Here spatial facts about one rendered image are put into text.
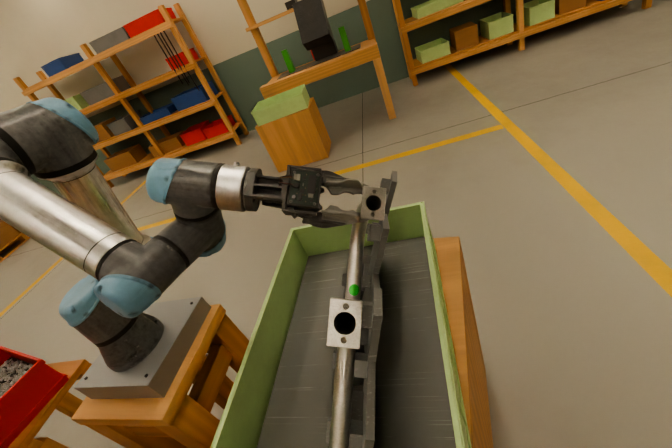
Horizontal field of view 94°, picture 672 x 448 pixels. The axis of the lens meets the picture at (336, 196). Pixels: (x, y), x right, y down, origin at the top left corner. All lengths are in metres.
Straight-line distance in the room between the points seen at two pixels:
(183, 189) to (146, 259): 0.12
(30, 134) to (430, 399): 0.88
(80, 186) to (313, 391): 0.67
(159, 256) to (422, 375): 0.53
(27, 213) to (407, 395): 0.71
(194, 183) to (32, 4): 7.08
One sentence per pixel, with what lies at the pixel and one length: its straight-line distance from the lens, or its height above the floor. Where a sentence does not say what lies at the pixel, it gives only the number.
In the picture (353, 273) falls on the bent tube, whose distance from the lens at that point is 0.64.
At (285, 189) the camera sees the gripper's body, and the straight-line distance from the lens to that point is 0.47.
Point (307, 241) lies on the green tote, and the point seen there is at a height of 0.90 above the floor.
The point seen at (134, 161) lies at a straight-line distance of 7.00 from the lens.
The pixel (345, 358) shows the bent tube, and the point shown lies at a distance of 0.55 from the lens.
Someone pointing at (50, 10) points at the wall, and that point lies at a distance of 7.36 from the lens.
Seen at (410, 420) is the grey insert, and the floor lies 0.85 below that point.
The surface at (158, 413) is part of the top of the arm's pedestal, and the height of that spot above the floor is 0.85.
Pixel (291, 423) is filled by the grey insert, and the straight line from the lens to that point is 0.78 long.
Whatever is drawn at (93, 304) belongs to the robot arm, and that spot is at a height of 1.11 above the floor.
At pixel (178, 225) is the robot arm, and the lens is 0.59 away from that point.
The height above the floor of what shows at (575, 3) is 0.34.
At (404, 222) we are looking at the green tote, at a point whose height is 0.91.
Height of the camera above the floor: 1.50
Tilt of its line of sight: 31 degrees down
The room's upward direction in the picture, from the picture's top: 24 degrees counter-clockwise
